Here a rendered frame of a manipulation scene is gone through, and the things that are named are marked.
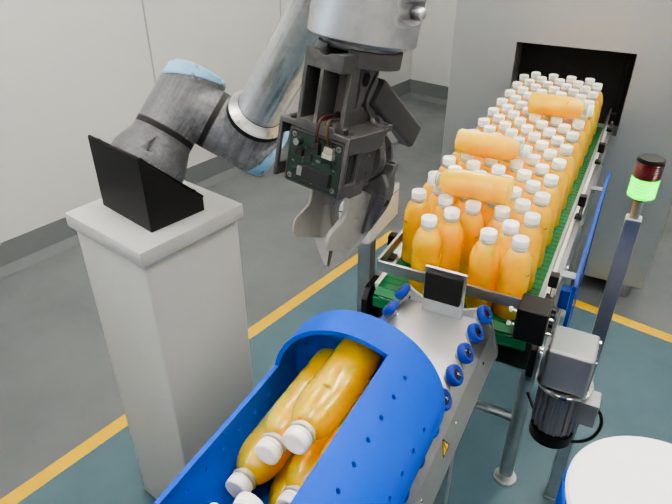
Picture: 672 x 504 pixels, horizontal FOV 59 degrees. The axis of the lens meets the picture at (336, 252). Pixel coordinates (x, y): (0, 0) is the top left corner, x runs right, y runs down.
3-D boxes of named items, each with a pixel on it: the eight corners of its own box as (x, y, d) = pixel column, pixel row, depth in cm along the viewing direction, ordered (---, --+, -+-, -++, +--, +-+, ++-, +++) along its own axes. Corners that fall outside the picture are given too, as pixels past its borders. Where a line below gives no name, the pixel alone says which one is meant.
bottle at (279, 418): (335, 344, 97) (275, 422, 83) (359, 378, 99) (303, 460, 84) (307, 354, 102) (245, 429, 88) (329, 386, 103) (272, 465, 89)
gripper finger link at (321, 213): (275, 267, 57) (287, 178, 53) (312, 250, 61) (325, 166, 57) (301, 280, 55) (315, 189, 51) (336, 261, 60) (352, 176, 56)
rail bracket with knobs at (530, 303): (502, 340, 139) (508, 305, 133) (509, 323, 144) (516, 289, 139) (545, 353, 135) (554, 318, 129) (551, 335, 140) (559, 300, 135)
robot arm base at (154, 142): (95, 137, 143) (115, 102, 144) (151, 170, 159) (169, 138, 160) (141, 159, 133) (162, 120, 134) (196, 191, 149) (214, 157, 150)
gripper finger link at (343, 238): (301, 280, 55) (315, 189, 51) (336, 261, 60) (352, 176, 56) (328, 294, 54) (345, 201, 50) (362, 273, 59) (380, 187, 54)
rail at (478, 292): (377, 270, 155) (378, 261, 153) (378, 269, 155) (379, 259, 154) (533, 313, 139) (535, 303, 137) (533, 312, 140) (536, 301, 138)
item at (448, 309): (419, 311, 143) (423, 268, 137) (422, 306, 145) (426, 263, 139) (459, 323, 139) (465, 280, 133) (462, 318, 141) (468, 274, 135)
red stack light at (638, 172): (630, 179, 141) (635, 164, 139) (632, 169, 146) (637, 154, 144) (660, 184, 139) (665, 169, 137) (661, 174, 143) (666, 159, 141)
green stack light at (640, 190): (625, 198, 144) (630, 179, 141) (627, 187, 149) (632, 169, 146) (654, 203, 141) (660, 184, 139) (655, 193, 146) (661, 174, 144)
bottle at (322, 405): (376, 377, 96) (321, 460, 82) (338, 359, 98) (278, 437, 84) (384, 346, 92) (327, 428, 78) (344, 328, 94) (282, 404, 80)
